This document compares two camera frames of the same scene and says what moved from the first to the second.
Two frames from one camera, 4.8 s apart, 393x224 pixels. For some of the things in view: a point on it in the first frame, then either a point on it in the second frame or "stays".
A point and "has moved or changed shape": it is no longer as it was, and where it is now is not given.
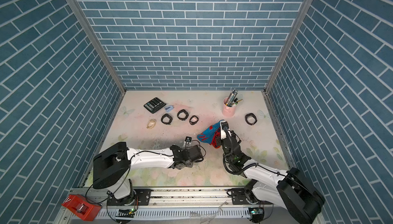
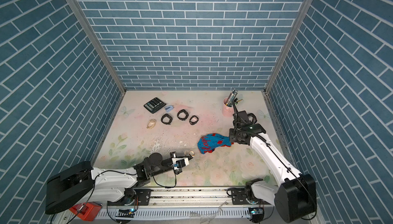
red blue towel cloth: (212, 135) has moved or changed shape
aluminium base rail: (176, 205) stays
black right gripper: (235, 137) -> (231, 134)
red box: (80, 207) stays
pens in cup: (232, 101) stays
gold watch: (151, 124) stays
